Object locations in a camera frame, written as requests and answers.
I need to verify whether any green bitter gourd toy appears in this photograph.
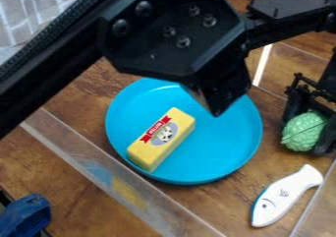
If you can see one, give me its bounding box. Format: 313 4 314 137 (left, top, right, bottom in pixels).
281 111 326 151

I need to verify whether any white wooden fish toy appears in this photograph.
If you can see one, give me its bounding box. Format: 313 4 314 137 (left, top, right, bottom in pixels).
250 164 322 227

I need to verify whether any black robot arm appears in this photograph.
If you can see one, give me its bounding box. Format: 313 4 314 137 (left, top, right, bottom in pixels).
0 0 336 139

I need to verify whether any yellow butter block toy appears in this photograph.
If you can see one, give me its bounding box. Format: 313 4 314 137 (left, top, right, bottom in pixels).
126 107 196 172

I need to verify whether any clear acrylic enclosure wall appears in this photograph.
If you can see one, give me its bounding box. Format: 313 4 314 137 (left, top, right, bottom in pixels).
17 40 336 237

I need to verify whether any blue clamp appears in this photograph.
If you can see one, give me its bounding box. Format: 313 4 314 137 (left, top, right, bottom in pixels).
0 194 50 237

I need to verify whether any white grid cloth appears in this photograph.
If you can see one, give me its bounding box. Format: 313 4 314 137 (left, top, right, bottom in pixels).
0 0 76 65

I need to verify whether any blue round plate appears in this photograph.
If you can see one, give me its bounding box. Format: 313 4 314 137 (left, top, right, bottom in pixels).
105 78 262 185

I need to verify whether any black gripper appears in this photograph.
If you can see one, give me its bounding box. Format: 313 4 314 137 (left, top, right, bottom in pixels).
282 48 336 155

